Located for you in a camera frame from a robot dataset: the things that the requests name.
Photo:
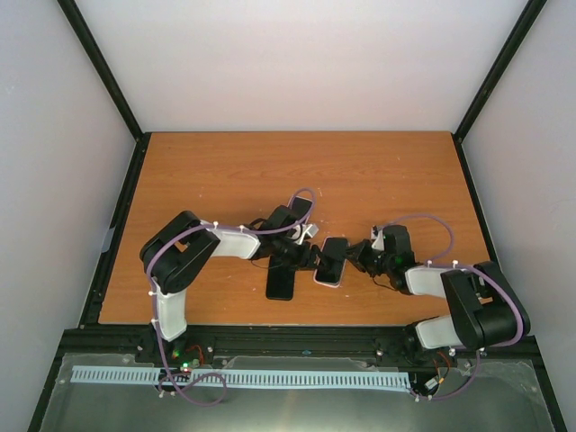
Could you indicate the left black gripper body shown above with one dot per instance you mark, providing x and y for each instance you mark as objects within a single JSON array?
[{"x": 291, "y": 257}]

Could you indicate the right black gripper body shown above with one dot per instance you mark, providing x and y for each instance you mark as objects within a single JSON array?
[{"x": 370, "y": 263}]

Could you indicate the black phone case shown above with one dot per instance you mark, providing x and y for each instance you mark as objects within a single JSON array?
[{"x": 280, "y": 283}]

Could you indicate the clear white phone case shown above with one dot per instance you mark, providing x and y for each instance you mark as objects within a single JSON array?
[{"x": 301, "y": 207}]

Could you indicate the clear pink phone case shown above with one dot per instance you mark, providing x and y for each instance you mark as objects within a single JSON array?
[{"x": 330, "y": 277}]

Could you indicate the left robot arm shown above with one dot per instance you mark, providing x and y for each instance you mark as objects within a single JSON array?
[{"x": 174, "y": 257}]

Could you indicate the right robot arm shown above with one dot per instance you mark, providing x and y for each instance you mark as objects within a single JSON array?
[{"x": 484, "y": 310}]

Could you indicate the left controller board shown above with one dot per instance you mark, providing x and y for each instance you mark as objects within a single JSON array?
[{"x": 189, "y": 357}]

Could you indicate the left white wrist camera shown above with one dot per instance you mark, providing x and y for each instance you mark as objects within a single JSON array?
[{"x": 304, "y": 232}]

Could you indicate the black aluminium frame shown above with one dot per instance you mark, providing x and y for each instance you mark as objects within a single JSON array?
[{"x": 92, "y": 338}]

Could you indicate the light blue cable duct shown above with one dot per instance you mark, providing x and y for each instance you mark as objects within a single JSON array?
[{"x": 251, "y": 379}]

